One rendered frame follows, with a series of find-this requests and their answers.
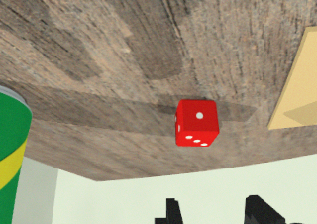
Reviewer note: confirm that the beige square mat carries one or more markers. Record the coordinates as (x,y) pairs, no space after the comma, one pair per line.
(297,104)

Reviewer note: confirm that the red die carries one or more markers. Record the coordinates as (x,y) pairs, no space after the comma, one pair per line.
(196,123)

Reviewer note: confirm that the green soda can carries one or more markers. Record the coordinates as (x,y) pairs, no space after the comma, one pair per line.
(15,122)

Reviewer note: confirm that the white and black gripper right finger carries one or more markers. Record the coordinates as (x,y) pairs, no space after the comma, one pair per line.
(257,211)

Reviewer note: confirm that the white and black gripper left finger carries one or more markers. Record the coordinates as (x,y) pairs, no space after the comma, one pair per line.
(173,214)

